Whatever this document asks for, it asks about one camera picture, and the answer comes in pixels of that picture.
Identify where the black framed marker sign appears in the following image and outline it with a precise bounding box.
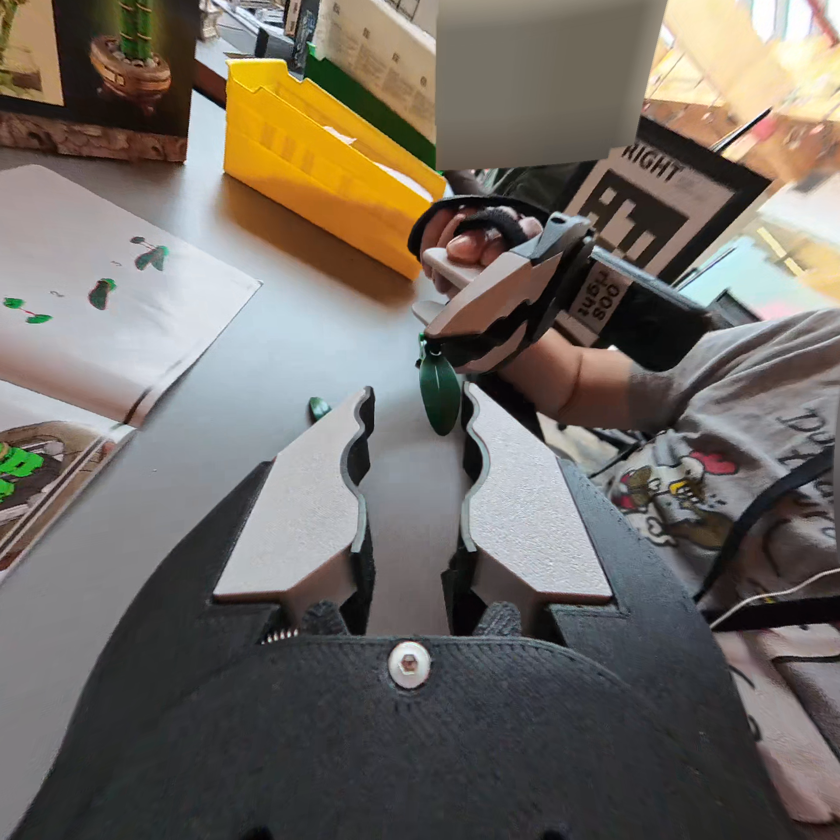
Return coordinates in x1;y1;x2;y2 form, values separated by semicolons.
570;117;774;290

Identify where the building instruction booklet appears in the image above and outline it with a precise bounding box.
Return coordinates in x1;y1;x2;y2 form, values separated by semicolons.
0;164;263;581

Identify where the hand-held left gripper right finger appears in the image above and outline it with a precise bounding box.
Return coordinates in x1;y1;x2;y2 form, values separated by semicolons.
443;382;616;636

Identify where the white cable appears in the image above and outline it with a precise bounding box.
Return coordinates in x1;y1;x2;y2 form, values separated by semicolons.
709;567;840;630

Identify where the dark green toy leaf piece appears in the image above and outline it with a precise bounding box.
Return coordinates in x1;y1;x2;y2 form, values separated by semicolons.
419;333;462;437

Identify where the person's right forearm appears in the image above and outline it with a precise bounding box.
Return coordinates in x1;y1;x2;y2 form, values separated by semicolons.
489;327;657;435

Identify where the black bamboo picture box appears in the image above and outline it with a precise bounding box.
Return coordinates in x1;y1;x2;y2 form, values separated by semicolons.
0;0;199;165

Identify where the yellow plastic bin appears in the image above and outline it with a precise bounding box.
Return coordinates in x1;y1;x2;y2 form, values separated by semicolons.
223;58;448;282

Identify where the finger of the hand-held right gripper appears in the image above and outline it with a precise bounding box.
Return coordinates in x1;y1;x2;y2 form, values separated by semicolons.
448;314;549;376
424;249;567;341

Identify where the green plastic bin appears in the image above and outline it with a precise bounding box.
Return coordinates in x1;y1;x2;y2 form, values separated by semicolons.
305;45;439;173

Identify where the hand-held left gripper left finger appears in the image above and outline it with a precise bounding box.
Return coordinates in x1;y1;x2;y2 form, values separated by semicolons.
213;386;376;636

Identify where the grey printed shirt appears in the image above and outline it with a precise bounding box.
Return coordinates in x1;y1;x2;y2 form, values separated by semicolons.
587;308;840;824

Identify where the person's right hand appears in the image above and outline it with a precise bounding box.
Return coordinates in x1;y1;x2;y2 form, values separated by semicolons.
420;209;529;270

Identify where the crumpled white paper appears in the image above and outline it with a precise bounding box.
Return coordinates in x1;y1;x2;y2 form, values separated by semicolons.
325;125;435;201

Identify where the black neck strap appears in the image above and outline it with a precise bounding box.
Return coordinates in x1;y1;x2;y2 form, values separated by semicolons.
692;446;840;632

